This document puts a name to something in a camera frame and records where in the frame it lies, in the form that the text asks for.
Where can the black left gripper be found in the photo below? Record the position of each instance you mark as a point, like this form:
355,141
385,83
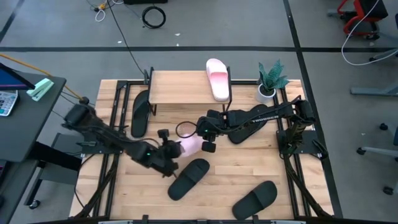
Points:
166,154

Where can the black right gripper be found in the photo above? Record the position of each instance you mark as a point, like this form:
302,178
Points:
211,127

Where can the pink foam slide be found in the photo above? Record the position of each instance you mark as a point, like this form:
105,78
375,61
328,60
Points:
217,81
192,145

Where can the black foam slide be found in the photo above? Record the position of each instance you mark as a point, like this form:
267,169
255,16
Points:
188,180
255,200

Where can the black flip-flop white stripe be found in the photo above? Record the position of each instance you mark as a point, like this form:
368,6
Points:
140,115
245,133

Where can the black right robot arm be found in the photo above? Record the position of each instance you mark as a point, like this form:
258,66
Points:
264,119

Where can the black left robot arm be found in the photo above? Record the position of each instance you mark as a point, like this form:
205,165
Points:
105,133

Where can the green plant in white pot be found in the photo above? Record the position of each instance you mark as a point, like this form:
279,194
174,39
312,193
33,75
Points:
270,79

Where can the black round knob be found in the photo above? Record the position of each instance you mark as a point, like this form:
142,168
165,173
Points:
84,101

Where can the mint green stapler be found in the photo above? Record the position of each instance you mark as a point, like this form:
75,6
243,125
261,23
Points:
39,89

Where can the black desk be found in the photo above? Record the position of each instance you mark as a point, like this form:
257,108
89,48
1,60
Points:
28,124

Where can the grey office chair base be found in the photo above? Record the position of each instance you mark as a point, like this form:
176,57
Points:
373,91

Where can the chair base with black casters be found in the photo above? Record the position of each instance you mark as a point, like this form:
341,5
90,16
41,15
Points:
376,151

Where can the grey calculator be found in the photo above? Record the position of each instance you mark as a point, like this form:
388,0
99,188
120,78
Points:
7,102

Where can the dark tilted monitor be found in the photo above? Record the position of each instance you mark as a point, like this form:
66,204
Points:
12,79

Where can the red chair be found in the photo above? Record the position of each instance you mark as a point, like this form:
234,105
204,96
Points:
360,15

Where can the wooden shelf with black frame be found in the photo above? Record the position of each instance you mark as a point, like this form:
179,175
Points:
183,87

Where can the black metal rig frame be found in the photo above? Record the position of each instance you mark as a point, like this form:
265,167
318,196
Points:
119,102

